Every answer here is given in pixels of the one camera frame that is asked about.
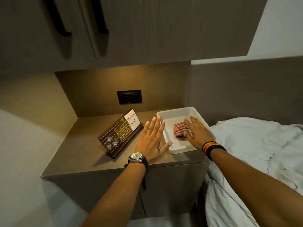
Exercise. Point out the person's left hand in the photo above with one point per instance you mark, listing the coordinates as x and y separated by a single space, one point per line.
149 144

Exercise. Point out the person's right hand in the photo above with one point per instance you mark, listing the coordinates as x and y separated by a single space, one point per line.
201 135

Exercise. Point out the person's left middle finger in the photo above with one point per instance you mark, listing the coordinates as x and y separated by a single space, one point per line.
157 126

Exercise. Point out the person's right middle finger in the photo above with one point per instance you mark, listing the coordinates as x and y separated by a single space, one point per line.
196 122

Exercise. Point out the person's left thumb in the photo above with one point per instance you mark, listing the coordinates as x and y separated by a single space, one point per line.
167 146

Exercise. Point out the person's right thumb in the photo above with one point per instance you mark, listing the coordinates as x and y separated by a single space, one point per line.
187 134

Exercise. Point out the person's left little finger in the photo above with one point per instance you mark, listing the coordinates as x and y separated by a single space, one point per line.
145 128

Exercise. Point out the person's right forearm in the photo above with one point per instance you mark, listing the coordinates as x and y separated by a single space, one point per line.
255 189

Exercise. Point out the person's left forearm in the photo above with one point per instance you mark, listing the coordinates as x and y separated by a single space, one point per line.
118 196

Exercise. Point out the red striped folded cloth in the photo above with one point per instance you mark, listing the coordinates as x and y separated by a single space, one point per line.
180 131

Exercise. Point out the white paper note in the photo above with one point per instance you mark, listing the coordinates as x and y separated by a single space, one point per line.
132 120

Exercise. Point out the white plastic tray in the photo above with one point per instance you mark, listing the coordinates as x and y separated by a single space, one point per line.
175 118

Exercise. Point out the wooden desk calendar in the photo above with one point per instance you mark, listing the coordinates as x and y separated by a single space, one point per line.
116 137

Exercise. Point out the black wristband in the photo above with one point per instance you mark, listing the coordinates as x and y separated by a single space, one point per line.
215 150

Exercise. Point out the grey padded headboard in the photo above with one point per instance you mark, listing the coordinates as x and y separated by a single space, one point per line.
243 92

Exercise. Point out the white bed duvet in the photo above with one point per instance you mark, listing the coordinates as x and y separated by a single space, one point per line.
248 144

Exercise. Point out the brown nightstand cabinet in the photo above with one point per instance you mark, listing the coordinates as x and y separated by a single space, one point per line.
94 167

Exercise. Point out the wide brown cabinet door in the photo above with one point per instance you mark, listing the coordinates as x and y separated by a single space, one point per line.
177 28

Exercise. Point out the narrow brown cabinet door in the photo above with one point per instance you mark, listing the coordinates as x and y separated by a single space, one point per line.
30 44

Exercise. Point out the black wall power outlet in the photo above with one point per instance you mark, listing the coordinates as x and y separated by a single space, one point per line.
129 96

